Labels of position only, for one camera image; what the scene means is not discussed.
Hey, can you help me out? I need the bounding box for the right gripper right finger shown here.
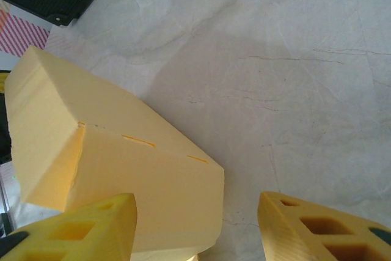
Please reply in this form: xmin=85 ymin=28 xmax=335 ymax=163
xmin=258 ymin=191 xmax=391 ymax=261

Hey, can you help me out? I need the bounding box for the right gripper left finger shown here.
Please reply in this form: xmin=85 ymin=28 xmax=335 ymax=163
xmin=0 ymin=193 xmax=137 ymax=261

